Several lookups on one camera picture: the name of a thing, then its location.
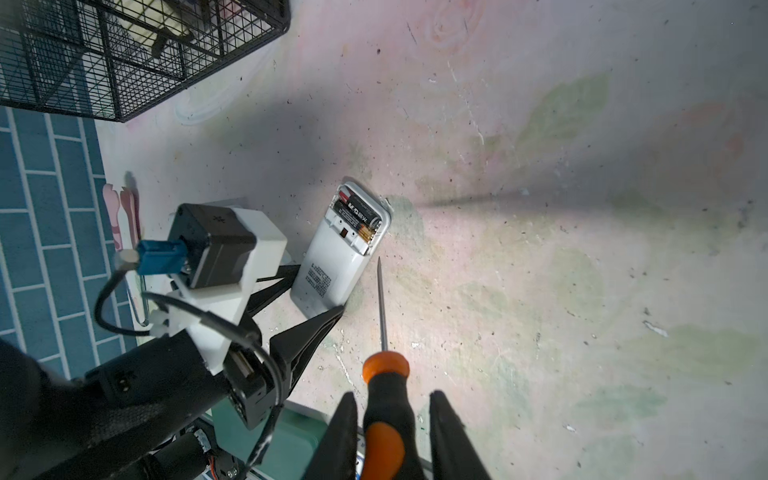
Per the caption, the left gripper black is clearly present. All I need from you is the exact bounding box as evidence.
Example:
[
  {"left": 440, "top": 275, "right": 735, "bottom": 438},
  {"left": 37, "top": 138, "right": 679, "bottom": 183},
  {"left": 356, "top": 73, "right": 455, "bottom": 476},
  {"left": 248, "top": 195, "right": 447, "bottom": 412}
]
[{"left": 1, "top": 334, "right": 282, "bottom": 479}]

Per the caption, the orange black screwdriver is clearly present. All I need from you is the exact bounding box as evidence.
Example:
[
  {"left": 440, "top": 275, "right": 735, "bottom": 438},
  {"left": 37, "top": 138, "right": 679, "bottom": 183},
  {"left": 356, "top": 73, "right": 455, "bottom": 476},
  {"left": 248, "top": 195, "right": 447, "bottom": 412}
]
[{"left": 361, "top": 262, "right": 425, "bottom": 479}]

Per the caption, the green flat case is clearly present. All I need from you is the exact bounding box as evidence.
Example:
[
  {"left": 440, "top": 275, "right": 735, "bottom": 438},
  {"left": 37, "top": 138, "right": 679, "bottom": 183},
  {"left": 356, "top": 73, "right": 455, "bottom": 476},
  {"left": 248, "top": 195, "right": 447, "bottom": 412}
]
[{"left": 209, "top": 398, "right": 331, "bottom": 480}]

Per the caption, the white remote control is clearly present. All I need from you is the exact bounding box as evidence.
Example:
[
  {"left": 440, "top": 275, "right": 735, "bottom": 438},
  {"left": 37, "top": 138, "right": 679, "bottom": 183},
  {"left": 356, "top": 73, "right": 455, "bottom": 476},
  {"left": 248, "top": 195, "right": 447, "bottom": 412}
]
[{"left": 290, "top": 177, "right": 392, "bottom": 318}]

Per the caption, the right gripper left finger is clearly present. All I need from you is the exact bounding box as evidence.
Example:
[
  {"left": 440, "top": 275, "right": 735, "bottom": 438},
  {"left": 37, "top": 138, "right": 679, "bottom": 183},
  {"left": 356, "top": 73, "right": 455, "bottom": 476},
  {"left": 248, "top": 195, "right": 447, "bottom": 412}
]
[{"left": 303, "top": 392, "right": 358, "bottom": 480}]

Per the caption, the black wire mesh basket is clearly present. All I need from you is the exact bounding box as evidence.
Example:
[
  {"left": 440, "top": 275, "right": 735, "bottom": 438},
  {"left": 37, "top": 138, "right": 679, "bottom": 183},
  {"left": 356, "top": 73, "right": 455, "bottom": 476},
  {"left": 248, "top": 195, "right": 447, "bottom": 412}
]
[{"left": 1, "top": 0, "right": 291, "bottom": 122}]

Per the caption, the pink object on table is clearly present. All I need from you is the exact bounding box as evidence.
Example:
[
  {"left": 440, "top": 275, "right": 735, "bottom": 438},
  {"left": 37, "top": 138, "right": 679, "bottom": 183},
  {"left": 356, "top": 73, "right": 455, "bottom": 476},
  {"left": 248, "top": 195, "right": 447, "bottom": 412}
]
[{"left": 101, "top": 171, "right": 141, "bottom": 250}]

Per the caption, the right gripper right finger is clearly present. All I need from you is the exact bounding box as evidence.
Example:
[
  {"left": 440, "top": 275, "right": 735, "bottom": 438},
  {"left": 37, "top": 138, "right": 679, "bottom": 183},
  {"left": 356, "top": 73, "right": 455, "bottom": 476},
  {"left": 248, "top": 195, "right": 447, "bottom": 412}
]
[{"left": 429, "top": 390, "right": 490, "bottom": 480}]

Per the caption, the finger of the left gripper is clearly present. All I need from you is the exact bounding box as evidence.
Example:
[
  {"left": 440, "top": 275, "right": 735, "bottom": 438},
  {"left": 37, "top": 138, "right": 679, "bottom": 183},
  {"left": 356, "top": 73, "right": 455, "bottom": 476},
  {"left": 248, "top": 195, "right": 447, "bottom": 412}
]
[
  {"left": 244, "top": 265, "right": 300, "bottom": 318},
  {"left": 269, "top": 306, "right": 345, "bottom": 401}
]

